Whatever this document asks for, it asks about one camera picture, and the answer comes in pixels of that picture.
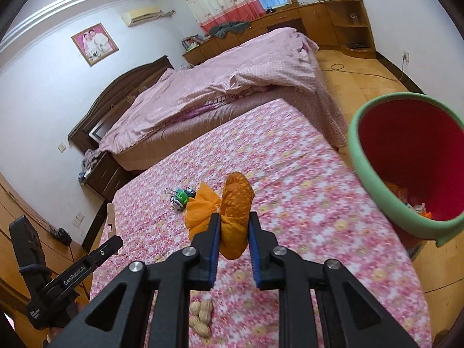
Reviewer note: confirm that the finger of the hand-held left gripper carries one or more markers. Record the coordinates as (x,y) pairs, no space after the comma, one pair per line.
(105,252)

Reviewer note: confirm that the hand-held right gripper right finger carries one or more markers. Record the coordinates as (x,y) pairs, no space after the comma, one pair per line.
(253,250)

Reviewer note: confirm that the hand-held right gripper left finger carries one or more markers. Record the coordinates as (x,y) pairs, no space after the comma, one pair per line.
(214,246)

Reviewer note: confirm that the yellow bumpy sponge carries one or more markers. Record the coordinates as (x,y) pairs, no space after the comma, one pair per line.
(235,206)

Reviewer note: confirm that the green rimmed red bin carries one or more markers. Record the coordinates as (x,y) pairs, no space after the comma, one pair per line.
(377,195)

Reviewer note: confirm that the black power strip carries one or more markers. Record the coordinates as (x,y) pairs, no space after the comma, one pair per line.
(61,236)

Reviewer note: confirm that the light wooden wardrobe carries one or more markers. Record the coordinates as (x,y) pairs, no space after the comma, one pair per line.
(21,203)

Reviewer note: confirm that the peanut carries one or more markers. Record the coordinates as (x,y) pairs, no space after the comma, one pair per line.
(199,326)
(207,308)
(195,308)

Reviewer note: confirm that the dark wooden nightstand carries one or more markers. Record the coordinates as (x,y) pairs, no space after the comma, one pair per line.
(108,177)

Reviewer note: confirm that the pile of clothes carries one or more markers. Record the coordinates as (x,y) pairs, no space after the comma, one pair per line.
(89,163)

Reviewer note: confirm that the pink floral printed cloth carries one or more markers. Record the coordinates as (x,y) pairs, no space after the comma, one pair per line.
(290,159)

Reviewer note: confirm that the dark wooden bed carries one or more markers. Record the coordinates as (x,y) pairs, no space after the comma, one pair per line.
(108,94)

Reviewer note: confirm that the pink quilt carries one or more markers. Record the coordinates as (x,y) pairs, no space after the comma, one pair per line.
(235,69)

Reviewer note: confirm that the row of books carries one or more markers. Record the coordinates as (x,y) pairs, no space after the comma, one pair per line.
(192,43)

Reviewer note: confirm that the grey clothes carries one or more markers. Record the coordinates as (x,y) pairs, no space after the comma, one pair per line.
(230,29)

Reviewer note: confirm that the long light wooden cabinet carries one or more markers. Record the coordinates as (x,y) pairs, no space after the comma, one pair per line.
(315,18)

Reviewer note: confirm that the glass jar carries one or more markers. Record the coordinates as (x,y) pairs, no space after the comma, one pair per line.
(354,18)

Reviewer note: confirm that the light wooden frame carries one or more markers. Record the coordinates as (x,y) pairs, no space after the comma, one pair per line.
(110,221)

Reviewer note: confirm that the white wall socket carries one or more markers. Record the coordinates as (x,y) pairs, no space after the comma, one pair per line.
(79,219)

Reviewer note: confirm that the wall switch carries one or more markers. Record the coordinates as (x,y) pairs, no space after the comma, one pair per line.
(62,147)

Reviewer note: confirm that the framed wall photo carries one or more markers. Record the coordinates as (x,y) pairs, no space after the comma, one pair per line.
(95,44)

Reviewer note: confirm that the wall air conditioner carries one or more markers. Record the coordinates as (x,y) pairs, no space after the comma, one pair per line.
(141,15)

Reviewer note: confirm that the white wall outlet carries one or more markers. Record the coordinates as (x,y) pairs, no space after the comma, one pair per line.
(406,56)

